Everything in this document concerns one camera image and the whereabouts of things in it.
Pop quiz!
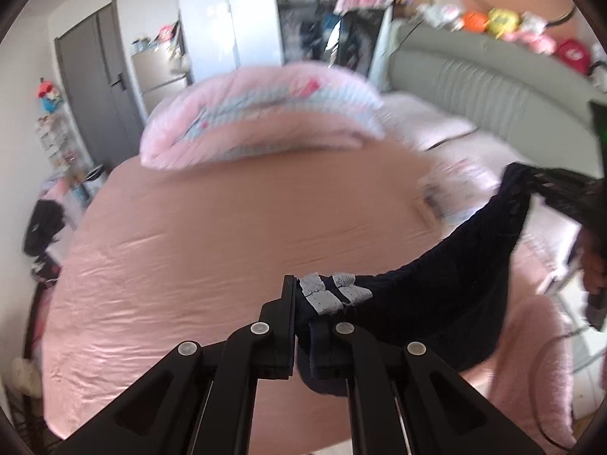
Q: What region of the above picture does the black bag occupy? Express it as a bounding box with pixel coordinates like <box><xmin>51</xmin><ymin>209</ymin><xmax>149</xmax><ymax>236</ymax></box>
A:
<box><xmin>23</xmin><ymin>198</ymin><xmax>65</xmax><ymax>257</ymax></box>

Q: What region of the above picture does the black glass cabinet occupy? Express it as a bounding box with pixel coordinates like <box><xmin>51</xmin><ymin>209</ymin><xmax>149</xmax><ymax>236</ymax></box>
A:
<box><xmin>272</xmin><ymin>0</ymin><xmax>357</xmax><ymax>65</ymax></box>

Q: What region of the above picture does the pale pink pillow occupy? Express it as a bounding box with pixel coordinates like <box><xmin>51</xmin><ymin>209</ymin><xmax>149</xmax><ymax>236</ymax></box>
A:
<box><xmin>378</xmin><ymin>92</ymin><xmax>478</xmax><ymax>151</ymax></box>

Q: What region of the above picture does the navy blue garment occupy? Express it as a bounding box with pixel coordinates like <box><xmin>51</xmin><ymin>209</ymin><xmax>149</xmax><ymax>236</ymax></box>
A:
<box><xmin>295</xmin><ymin>163</ymin><xmax>532</xmax><ymax>396</ymax></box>

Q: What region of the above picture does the fluffy pink rug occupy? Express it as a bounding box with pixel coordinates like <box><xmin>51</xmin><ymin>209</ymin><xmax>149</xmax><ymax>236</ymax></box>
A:
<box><xmin>487</xmin><ymin>296</ymin><xmax>578</xmax><ymax>451</ymax></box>

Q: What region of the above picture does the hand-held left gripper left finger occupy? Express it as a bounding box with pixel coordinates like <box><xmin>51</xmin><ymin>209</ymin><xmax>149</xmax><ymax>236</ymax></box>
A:
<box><xmin>54</xmin><ymin>275</ymin><xmax>299</xmax><ymax>455</ymax></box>

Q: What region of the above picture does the white plush toy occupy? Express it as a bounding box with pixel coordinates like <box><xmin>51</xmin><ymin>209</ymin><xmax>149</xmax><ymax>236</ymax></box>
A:
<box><xmin>416</xmin><ymin>3</ymin><xmax>464</xmax><ymax>30</ymax></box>

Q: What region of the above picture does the grey door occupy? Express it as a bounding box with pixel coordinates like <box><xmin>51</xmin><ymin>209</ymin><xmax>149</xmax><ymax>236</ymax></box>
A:
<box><xmin>54</xmin><ymin>0</ymin><xmax>144</xmax><ymax>172</ymax></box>

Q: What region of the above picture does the pink plush toy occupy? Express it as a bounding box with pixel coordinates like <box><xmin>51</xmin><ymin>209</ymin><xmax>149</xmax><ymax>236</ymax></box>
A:
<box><xmin>505</xmin><ymin>28</ymin><xmax>557</xmax><ymax>56</ymax></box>

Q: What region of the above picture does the pink bed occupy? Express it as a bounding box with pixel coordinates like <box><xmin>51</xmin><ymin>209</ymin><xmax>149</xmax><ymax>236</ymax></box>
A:
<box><xmin>42</xmin><ymin>94</ymin><xmax>591</xmax><ymax>442</ymax></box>

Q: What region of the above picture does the white wardrobe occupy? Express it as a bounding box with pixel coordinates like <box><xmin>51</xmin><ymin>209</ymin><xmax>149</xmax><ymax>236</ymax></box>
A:
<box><xmin>175</xmin><ymin>0</ymin><xmax>286</xmax><ymax>83</ymax></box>

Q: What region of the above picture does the yellow plush toy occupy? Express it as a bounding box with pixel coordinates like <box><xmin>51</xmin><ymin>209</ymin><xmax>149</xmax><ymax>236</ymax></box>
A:
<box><xmin>486</xmin><ymin>8</ymin><xmax>521</xmax><ymax>37</ymax></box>

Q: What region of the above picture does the grey padded headboard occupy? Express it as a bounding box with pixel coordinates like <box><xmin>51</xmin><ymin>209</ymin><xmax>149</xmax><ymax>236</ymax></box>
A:
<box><xmin>388</xmin><ymin>19</ymin><xmax>607</xmax><ymax>178</ymax></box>

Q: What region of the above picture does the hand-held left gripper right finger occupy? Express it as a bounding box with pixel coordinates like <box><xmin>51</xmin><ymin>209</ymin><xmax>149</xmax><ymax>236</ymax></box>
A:
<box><xmin>300</xmin><ymin>273</ymin><xmax>544</xmax><ymax>455</ymax></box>

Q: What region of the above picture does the person's right hand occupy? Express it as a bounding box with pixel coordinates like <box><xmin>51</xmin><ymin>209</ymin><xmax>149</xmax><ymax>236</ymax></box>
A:
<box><xmin>580</xmin><ymin>245</ymin><xmax>607</xmax><ymax>295</ymax></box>

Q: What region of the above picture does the clear storage rack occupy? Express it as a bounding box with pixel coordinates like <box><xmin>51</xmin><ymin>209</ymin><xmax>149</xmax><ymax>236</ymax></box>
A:
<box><xmin>35</xmin><ymin>114</ymin><xmax>84</xmax><ymax>177</ymax></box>

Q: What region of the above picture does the pink floral folded quilt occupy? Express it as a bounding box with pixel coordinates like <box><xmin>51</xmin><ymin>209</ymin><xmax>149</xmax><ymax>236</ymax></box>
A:
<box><xmin>139</xmin><ymin>61</ymin><xmax>388</xmax><ymax>169</ymax></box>

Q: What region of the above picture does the white air purifier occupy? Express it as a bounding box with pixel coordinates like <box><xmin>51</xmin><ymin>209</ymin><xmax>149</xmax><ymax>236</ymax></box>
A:
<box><xmin>84</xmin><ymin>164</ymin><xmax>107</xmax><ymax>196</ymax></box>

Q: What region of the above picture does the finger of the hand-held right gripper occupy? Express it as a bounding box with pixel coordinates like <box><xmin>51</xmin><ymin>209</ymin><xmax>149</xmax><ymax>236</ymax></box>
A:
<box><xmin>511</xmin><ymin>163</ymin><xmax>607</xmax><ymax>229</ymax></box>

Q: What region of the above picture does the silver fridge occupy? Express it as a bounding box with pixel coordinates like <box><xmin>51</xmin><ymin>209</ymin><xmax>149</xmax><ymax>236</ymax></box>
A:
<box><xmin>130</xmin><ymin>46</ymin><xmax>193</xmax><ymax>120</ymax></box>

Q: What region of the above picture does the red and blue plush toy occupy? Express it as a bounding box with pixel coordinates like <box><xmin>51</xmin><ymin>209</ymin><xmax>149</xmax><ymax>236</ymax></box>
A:
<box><xmin>37</xmin><ymin>78</ymin><xmax>65</xmax><ymax>115</ymax></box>

